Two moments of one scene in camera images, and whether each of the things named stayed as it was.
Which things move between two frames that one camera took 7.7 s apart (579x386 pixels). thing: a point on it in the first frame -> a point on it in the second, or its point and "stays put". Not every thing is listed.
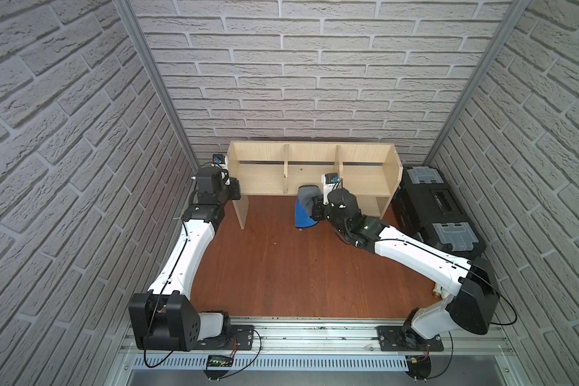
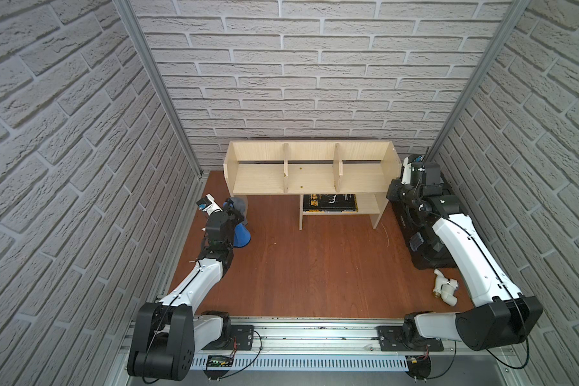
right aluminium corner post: x=516 y=11 stays put
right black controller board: x=419 y=366 stays put
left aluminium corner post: x=145 y=56 stays put
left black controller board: x=218 y=360 stays put
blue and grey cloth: x=305 y=195 -> x=241 y=234
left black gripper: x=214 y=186 -> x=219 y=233
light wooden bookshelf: x=370 y=170 stays put
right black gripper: x=318 y=207 -> x=392 y=195
